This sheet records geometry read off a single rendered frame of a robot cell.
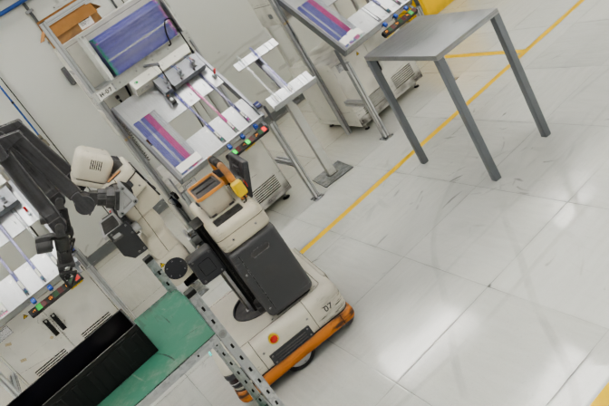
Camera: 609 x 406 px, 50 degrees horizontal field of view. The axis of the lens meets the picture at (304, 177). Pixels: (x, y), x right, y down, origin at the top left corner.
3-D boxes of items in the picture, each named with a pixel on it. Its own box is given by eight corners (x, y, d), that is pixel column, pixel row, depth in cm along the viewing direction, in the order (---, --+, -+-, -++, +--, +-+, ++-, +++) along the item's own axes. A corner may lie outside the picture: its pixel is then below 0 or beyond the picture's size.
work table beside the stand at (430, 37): (497, 181, 352) (435, 55, 321) (420, 163, 414) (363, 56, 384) (551, 133, 363) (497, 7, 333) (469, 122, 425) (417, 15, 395)
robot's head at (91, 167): (110, 149, 291) (75, 143, 285) (115, 158, 272) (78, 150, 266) (103, 180, 293) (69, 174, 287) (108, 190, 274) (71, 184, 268)
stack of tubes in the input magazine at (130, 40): (178, 33, 434) (156, -3, 424) (117, 76, 417) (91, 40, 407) (173, 34, 445) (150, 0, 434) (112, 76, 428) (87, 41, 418)
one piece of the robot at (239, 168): (236, 193, 326) (230, 149, 320) (258, 210, 294) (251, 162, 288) (215, 198, 322) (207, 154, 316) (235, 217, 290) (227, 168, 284)
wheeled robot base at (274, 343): (310, 273, 367) (287, 240, 358) (360, 317, 310) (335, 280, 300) (213, 348, 354) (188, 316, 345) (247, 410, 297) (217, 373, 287)
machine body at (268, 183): (295, 193, 475) (252, 124, 452) (223, 256, 453) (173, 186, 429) (258, 182, 532) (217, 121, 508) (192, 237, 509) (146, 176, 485)
